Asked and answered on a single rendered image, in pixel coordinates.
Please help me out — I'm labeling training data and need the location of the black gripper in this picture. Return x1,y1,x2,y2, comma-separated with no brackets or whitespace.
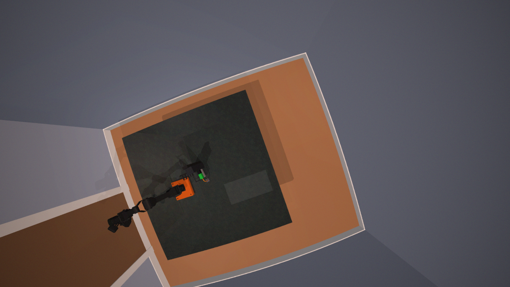
108,222,123,233

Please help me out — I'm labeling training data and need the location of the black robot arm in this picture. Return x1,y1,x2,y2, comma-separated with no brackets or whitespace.
108,184,185,227

